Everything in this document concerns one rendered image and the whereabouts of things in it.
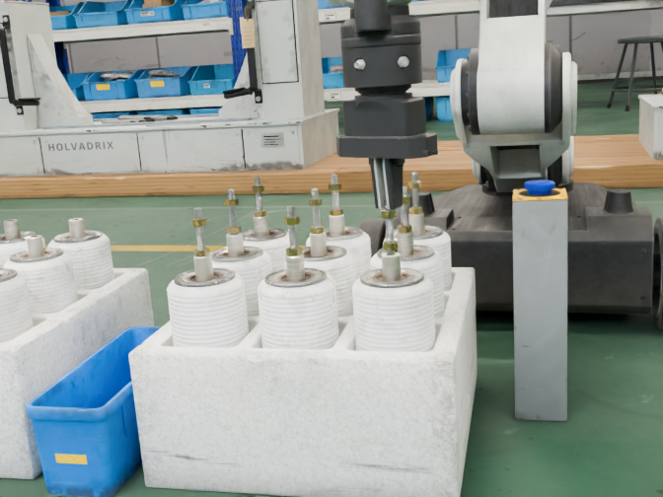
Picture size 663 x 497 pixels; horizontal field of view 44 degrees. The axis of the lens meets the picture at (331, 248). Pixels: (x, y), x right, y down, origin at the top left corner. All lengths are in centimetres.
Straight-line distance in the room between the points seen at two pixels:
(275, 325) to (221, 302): 7
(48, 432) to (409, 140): 56
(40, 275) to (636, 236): 95
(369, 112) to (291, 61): 229
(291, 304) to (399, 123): 24
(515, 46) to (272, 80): 194
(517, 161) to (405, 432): 81
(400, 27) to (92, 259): 67
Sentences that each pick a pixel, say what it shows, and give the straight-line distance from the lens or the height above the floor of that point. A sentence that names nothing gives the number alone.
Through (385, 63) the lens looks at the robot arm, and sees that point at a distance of 89.
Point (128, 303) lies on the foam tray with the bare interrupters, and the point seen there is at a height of 14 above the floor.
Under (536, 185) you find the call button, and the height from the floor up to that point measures 33.
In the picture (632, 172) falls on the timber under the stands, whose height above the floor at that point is 5.
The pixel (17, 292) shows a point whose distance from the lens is 116.
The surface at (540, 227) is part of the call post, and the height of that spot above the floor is 28.
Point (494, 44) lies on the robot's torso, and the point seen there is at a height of 51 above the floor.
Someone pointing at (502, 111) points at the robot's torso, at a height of 40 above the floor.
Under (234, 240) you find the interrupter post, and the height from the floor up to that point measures 27.
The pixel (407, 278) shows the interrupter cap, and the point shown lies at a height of 25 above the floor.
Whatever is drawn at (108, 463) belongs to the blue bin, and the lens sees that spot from 107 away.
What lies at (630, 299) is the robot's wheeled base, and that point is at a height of 7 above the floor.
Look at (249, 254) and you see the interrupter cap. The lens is 113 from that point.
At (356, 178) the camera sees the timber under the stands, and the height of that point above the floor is 5.
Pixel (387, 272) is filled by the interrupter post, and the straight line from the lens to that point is 96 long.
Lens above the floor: 52
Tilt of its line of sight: 14 degrees down
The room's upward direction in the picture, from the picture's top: 4 degrees counter-clockwise
